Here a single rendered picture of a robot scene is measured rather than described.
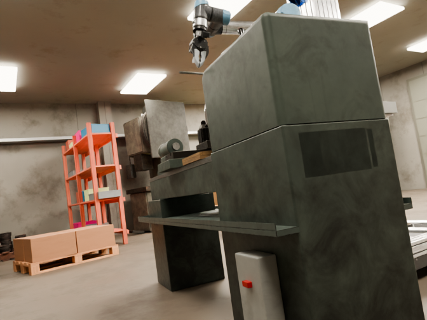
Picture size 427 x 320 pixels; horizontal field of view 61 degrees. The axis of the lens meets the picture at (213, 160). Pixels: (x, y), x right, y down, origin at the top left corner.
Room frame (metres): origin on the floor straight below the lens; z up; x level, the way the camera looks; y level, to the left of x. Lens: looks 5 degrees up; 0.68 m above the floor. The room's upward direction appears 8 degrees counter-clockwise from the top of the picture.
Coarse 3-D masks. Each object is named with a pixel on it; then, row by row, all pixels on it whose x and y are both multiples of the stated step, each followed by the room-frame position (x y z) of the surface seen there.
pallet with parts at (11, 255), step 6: (0, 234) 6.72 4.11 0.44; (6, 234) 6.73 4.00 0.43; (24, 234) 7.29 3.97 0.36; (0, 240) 6.71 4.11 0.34; (6, 240) 6.72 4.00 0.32; (0, 246) 6.31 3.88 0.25; (6, 246) 6.33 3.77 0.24; (12, 246) 6.61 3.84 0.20; (0, 252) 6.33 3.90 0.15; (6, 252) 6.26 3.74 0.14; (12, 252) 6.35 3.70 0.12; (0, 258) 6.26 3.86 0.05; (6, 258) 6.30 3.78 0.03
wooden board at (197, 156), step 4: (200, 152) 1.92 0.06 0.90; (204, 152) 1.92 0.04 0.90; (208, 152) 1.94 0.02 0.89; (192, 156) 2.02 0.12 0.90; (196, 156) 1.96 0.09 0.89; (200, 156) 1.91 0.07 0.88; (204, 156) 1.92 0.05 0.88; (184, 160) 2.15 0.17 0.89; (188, 160) 2.09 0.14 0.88; (192, 160) 2.03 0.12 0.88; (196, 160) 1.97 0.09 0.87; (184, 164) 2.16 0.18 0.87
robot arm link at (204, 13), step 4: (196, 0) 1.75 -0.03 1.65; (200, 0) 1.74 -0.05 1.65; (204, 0) 1.74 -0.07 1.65; (196, 4) 1.75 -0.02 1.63; (200, 4) 1.74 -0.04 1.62; (204, 4) 1.74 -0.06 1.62; (208, 4) 1.77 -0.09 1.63; (196, 8) 1.74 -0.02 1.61; (200, 8) 1.74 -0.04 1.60; (204, 8) 1.74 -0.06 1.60; (208, 8) 1.75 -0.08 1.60; (196, 12) 1.74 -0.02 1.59; (200, 12) 1.73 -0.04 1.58; (204, 12) 1.74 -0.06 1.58; (208, 12) 1.75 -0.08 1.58; (196, 16) 1.74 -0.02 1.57; (200, 16) 1.73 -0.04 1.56; (204, 16) 1.74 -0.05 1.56; (208, 16) 1.76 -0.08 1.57; (208, 20) 1.79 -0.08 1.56
